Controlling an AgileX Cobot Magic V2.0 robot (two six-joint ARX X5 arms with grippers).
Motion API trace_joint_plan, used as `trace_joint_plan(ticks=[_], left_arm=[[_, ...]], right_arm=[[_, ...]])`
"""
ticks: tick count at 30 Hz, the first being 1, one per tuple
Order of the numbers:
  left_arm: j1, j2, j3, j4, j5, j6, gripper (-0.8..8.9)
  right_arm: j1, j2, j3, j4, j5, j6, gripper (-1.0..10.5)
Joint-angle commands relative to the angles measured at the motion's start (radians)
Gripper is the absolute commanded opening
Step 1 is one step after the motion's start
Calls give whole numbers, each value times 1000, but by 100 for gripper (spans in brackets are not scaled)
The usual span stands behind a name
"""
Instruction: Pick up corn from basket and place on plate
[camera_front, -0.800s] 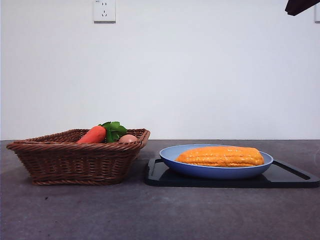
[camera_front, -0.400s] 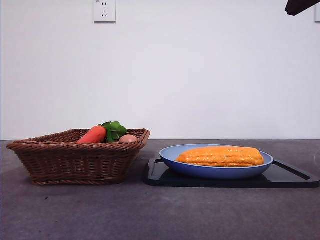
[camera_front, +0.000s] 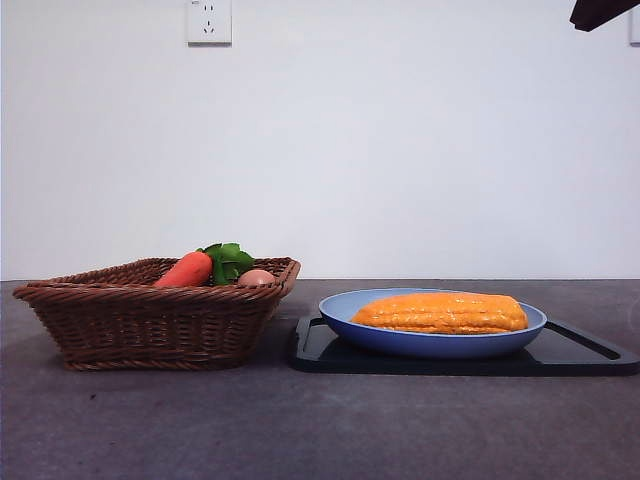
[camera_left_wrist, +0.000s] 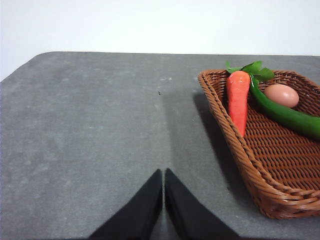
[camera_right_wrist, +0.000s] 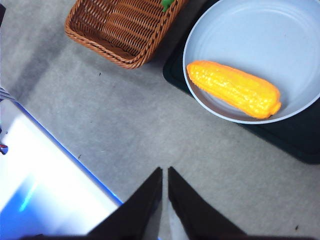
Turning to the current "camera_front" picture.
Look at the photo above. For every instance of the brown wicker basket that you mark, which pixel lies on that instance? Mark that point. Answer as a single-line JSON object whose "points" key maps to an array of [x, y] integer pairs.
{"points": [[150, 325]]}

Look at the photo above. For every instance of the green leafy vegetable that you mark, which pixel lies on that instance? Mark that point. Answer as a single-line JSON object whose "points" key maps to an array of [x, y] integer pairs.
{"points": [[231, 260]]}

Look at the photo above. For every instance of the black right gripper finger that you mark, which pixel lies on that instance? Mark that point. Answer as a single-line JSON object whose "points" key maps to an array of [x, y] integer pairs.
{"points": [[597, 12]]}

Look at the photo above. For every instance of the white wall socket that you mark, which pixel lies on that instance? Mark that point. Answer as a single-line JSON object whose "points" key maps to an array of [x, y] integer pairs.
{"points": [[209, 22], [635, 22]]}

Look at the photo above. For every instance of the orange-yellow corn cob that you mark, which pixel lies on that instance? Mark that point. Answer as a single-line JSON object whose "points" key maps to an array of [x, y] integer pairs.
{"points": [[440, 312]]}

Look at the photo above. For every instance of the orange carrot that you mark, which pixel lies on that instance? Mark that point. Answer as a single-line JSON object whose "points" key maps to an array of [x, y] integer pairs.
{"points": [[185, 270]]}

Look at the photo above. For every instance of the brown egg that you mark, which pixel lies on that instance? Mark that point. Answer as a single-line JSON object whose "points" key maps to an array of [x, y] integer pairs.
{"points": [[256, 277]]}

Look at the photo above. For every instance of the black rectangular tray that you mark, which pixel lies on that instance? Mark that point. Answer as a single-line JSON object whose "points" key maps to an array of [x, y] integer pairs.
{"points": [[575, 355]]}

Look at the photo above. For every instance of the blue round plate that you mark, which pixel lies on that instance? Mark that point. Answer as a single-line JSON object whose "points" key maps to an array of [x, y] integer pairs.
{"points": [[430, 345]]}

